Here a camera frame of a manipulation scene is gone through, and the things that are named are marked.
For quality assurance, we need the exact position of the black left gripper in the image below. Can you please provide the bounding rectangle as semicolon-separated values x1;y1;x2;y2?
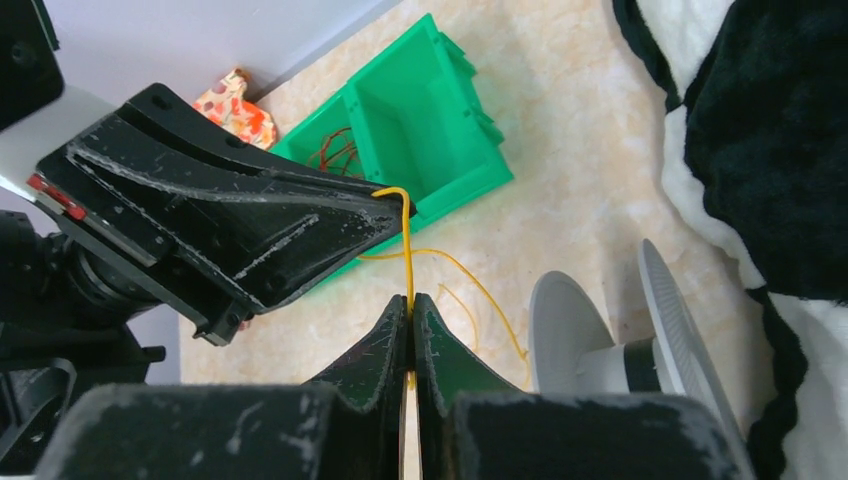
1;1;405;474

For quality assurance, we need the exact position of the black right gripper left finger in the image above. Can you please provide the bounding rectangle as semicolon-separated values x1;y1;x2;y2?
308;295;408;479

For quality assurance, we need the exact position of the yellow wire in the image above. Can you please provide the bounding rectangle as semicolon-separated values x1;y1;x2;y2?
357;186;533;392

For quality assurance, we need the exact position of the white perforated cable spool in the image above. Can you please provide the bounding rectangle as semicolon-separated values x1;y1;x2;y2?
529;240;745;450

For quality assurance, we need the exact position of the black white checkered pillow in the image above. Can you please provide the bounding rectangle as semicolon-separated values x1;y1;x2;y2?
612;1;847;479

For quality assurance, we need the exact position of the red wire coil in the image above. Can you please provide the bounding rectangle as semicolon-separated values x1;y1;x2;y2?
305;127;364;179

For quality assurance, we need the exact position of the green plastic divided bin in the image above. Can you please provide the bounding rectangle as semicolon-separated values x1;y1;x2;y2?
268;13;515;286

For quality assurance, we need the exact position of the orange floral cloth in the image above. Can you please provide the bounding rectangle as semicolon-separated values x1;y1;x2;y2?
192;68;278;151

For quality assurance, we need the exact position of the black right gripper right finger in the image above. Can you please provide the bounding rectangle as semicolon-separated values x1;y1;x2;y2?
411;293;519;479

